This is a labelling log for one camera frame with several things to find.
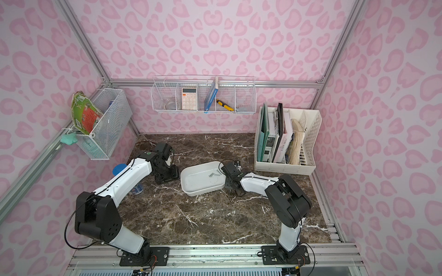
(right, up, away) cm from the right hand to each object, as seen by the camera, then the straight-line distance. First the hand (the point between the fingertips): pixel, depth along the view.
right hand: (230, 181), depth 95 cm
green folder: (+15, +24, -16) cm, 33 cm away
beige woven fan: (+38, +28, -1) cm, 47 cm away
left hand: (-28, +5, -9) cm, 30 cm away
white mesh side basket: (-57, +36, -9) cm, 68 cm away
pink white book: (+26, +23, -15) cm, 38 cm away
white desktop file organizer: (+47, +35, +5) cm, 59 cm away
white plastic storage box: (-15, +1, +3) cm, 16 cm away
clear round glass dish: (-33, +42, 0) cm, 54 cm away
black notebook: (+23, +27, -17) cm, 39 cm away
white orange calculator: (-23, +46, 0) cm, 51 cm away
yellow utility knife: (-3, +43, +2) cm, 43 cm away
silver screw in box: (-10, +4, +4) cm, 11 cm away
